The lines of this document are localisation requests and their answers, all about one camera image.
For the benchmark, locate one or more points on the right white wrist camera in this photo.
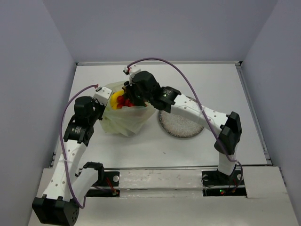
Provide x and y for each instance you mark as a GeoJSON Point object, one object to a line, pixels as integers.
{"type": "Point", "coordinates": [131, 70]}

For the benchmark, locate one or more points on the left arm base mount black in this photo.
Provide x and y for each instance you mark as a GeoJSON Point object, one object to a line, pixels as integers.
{"type": "Point", "coordinates": [108, 187]}

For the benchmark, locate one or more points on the yellow fake banana bunch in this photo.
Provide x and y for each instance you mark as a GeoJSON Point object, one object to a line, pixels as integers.
{"type": "Point", "coordinates": [113, 100]}

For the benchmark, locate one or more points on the light green plastic bag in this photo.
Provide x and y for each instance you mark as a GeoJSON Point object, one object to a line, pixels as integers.
{"type": "Point", "coordinates": [128, 120]}

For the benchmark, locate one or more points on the speckled grey round plate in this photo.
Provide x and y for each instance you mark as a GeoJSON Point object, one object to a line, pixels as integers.
{"type": "Point", "coordinates": [178, 126]}

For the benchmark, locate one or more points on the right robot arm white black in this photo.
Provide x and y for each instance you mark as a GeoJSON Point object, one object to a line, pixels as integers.
{"type": "Point", "coordinates": [226, 128]}

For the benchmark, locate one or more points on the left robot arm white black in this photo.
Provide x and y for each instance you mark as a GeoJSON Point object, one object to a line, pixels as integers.
{"type": "Point", "coordinates": [65, 194]}

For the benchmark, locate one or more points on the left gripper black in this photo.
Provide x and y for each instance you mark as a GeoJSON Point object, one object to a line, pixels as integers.
{"type": "Point", "coordinates": [95, 101]}

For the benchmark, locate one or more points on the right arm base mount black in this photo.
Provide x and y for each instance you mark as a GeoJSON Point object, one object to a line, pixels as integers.
{"type": "Point", "coordinates": [217, 184]}

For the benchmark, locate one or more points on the red fake cherry bunch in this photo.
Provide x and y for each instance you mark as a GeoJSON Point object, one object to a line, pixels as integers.
{"type": "Point", "coordinates": [123, 102]}

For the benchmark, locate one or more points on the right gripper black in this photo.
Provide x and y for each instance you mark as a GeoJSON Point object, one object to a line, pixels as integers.
{"type": "Point", "coordinates": [129, 89]}

